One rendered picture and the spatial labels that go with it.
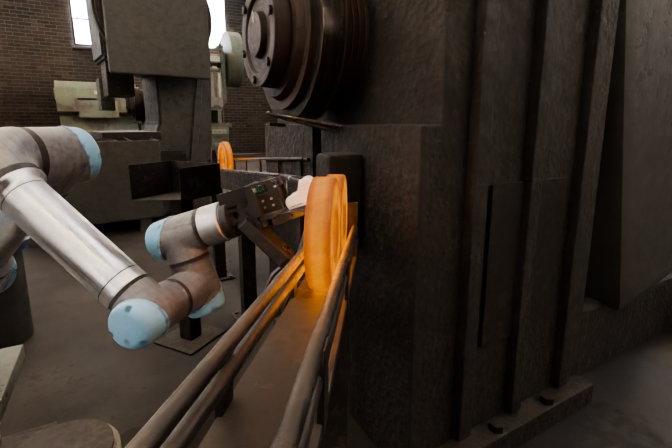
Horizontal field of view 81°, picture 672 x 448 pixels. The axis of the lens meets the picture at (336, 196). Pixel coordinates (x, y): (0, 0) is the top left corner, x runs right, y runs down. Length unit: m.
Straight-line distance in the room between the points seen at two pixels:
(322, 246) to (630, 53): 1.18
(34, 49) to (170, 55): 7.67
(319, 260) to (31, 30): 11.01
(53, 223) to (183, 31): 3.20
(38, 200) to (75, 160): 0.17
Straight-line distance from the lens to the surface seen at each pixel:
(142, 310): 0.67
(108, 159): 3.48
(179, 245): 0.77
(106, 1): 3.77
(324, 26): 1.02
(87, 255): 0.74
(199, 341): 1.79
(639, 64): 1.50
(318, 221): 0.49
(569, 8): 1.24
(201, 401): 0.27
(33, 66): 11.26
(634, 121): 1.51
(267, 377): 0.36
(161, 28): 3.81
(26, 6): 11.45
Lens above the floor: 0.88
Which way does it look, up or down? 10 degrees down
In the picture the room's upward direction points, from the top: straight up
